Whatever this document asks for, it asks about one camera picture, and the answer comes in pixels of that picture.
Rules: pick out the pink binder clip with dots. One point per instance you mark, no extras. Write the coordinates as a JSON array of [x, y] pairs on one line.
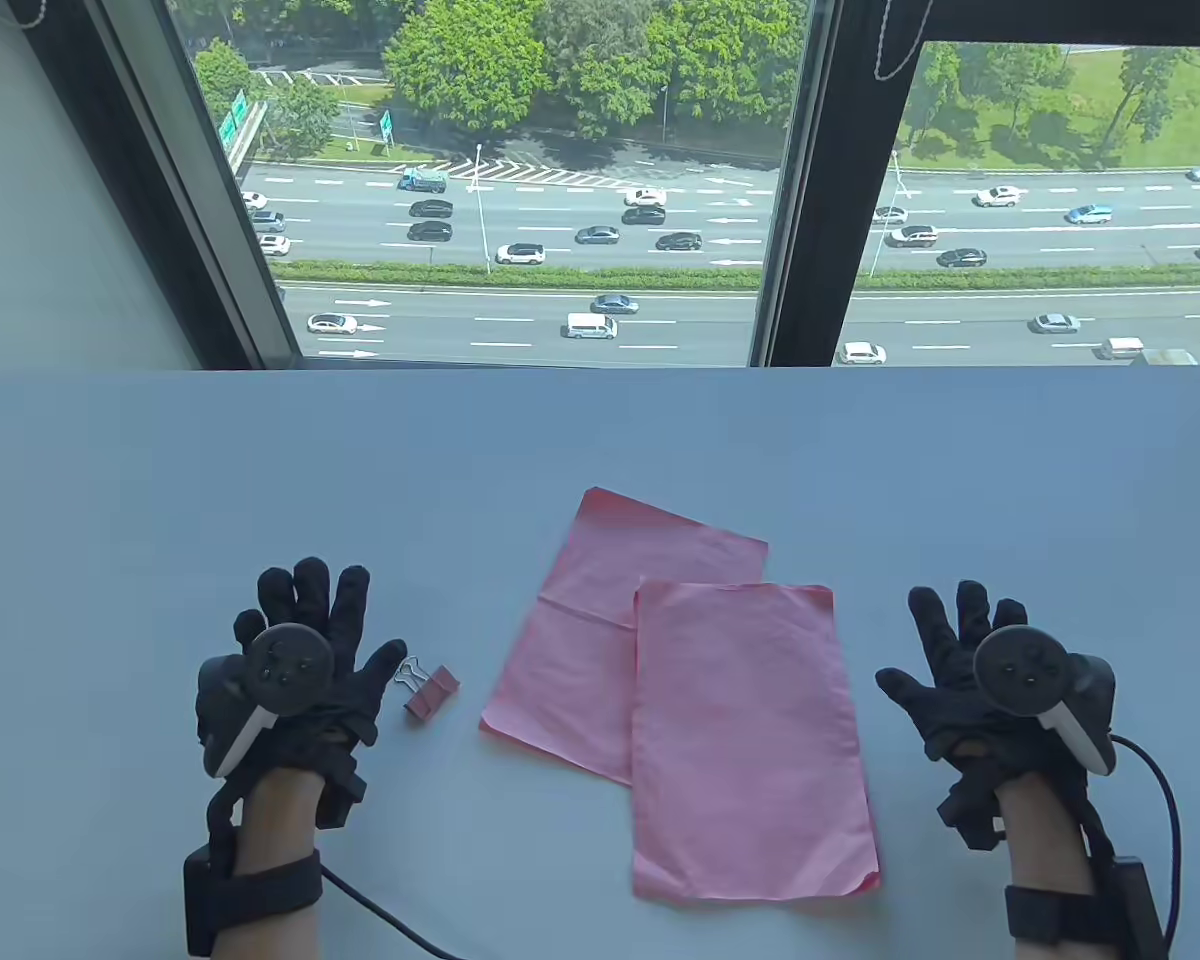
[[432, 695]]

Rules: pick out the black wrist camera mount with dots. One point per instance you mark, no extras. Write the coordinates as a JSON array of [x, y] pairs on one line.
[[972, 810], [338, 795]]

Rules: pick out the person's right forearm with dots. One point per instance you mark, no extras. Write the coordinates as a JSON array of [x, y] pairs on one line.
[[1045, 830]]

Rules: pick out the black and white hand controller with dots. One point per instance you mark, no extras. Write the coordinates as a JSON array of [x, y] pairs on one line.
[[1022, 670], [290, 665]]

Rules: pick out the person's left hand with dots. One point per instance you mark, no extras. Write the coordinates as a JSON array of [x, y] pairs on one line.
[[355, 680]]

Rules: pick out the person's left forearm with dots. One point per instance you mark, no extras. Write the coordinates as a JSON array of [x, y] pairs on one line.
[[280, 815]]

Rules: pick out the pink paper sheet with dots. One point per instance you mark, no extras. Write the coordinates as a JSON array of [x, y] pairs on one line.
[[750, 740], [580, 640]]

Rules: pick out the dark window frame post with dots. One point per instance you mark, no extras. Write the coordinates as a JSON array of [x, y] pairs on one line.
[[830, 200], [180, 200]]

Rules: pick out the person's right hand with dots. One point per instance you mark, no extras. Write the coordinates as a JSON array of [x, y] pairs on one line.
[[945, 700]]

